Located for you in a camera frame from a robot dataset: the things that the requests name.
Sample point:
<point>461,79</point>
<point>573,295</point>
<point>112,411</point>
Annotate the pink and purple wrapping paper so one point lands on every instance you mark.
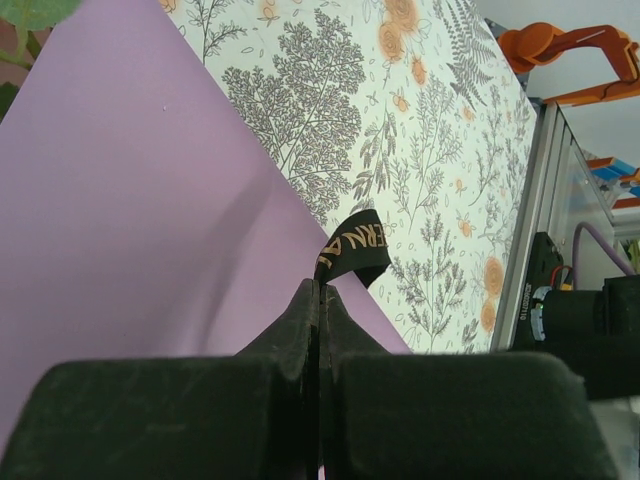
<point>125,200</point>

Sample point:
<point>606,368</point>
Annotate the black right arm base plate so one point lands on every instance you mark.
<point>542,260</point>

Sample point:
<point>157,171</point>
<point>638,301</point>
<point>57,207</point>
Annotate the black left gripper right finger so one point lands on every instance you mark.
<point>450,425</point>

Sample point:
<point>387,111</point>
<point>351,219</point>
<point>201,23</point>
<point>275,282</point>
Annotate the black ribbon with gold lettering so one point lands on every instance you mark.
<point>355,245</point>

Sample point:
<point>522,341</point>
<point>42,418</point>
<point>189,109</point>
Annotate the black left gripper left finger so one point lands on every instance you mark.
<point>150,425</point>

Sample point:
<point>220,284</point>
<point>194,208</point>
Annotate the aluminium extrusion frame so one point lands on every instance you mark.
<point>537,150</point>

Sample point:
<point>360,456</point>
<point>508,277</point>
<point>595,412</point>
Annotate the floral patterned tablecloth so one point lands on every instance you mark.
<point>425,150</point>

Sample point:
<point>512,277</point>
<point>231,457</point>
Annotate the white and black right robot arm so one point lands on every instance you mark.
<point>590,325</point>

